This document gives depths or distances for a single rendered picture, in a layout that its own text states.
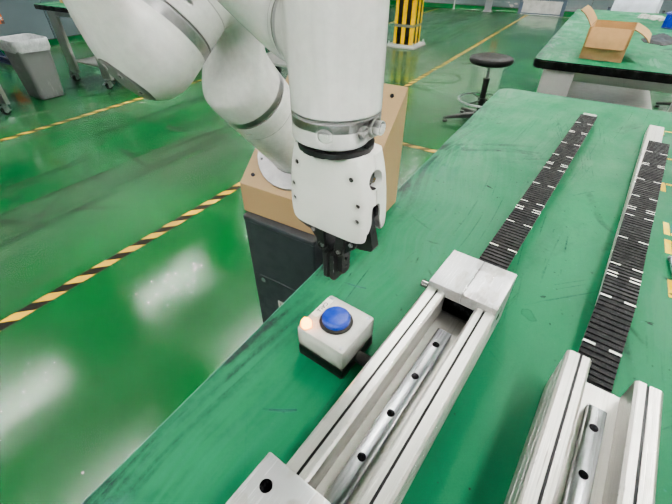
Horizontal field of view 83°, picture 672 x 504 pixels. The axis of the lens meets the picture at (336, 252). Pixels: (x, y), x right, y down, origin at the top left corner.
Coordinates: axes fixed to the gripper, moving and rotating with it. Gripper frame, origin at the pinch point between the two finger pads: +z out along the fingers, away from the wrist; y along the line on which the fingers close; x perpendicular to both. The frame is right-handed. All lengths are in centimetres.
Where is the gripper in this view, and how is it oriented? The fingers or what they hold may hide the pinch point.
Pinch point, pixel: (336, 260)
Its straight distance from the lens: 46.8
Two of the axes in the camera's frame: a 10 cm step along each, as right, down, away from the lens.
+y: -8.0, -3.7, 4.7
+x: -6.0, 5.0, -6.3
